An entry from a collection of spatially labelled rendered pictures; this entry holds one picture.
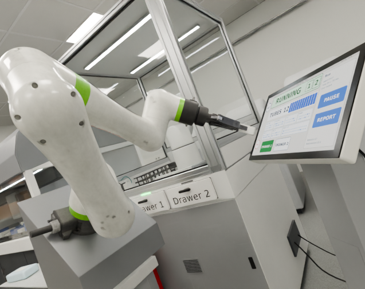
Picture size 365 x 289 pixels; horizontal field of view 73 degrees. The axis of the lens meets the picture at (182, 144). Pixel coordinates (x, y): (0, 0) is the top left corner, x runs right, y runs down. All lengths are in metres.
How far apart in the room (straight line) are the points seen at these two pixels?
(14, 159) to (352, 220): 1.99
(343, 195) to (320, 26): 3.59
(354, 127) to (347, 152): 0.06
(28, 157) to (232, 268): 1.57
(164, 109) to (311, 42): 3.59
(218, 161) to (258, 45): 3.39
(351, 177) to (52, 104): 0.85
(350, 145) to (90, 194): 0.63
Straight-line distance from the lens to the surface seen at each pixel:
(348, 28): 4.31
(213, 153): 1.22
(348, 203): 0.94
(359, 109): 0.74
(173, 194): 1.39
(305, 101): 0.91
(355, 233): 0.99
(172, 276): 1.70
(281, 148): 0.91
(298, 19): 4.39
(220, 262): 1.46
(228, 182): 1.23
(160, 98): 0.89
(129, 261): 1.01
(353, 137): 0.71
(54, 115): 0.47
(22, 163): 2.09
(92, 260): 0.94
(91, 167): 0.58
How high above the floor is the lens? 1.11
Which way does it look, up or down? 1 degrees up
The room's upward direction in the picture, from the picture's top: 21 degrees counter-clockwise
